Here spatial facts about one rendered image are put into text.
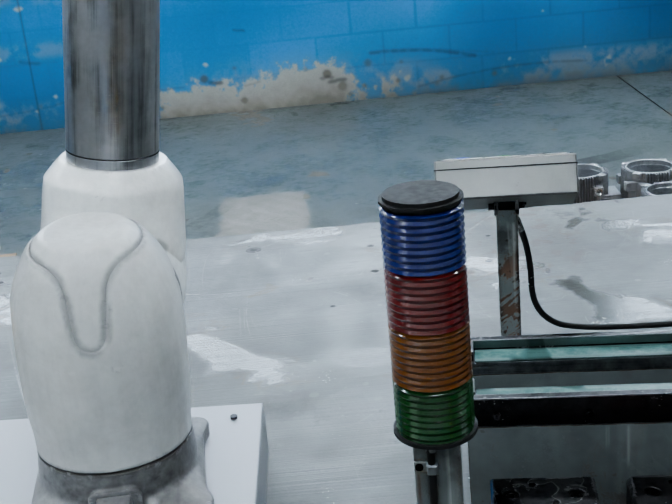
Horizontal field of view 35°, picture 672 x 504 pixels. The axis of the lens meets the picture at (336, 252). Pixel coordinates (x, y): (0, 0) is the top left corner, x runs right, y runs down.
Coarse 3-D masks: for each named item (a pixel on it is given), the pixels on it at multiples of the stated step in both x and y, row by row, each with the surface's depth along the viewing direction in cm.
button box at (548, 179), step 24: (456, 168) 130; (480, 168) 130; (504, 168) 129; (528, 168) 129; (552, 168) 129; (576, 168) 128; (480, 192) 129; (504, 192) 129; (528, 192) 129; (552, 192) 128; (576, 192) 128
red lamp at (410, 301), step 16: (384, 272) 77; (464, 272) 76; (400, 288) 75; (416, 288) 75; (432, 288) 75; (448, 288) 75; (464, 288) 76; (400, 304) 76; (416, 304) 75; (432, 304) 75; (448, 304) 75; (464, 304) 77; (400, 320) 76; (416, 320) 76; (432, 320) 75; (448, 320) 76; (464, 320) 77
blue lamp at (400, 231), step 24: (384, 216) 75; (408, 216) 73; (432, 216) 73; (456, 216) 74; (384, 240) 75; (408, 240) 74; (432, 240) 73; (456, 240) 74; (384, 264) 77; (408, 264) 74; (432, 264) 74; (456, 264) 75
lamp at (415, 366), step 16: (400, 336) 77; (416, 336) 76; (432, 336) 76; (448, 336) 76; (464, 336) 77; (400, 352) 78; (416, 352) 77; (432, 352) 76; (448, 352) 77; (464, 352) 78; (400, 368) 78; (416, 368) 77; (432, 368) 77; (448, 368) 77; (464, 368) 78; (400, 384) 79; (416, 384) 78; (432, 384) 77; (448, 384) 77
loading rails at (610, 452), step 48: (528, 336) 118; (576, 336) 117; (624, 336) 117; (480, 384) 117; (528, 384) 116; (576, 384) 116; (624, 384) 108; (480, 432) 107; (528, 432) 107; (576, 432) 106; (624, 432) 106; (480, 480) 109; (624, 480) 108
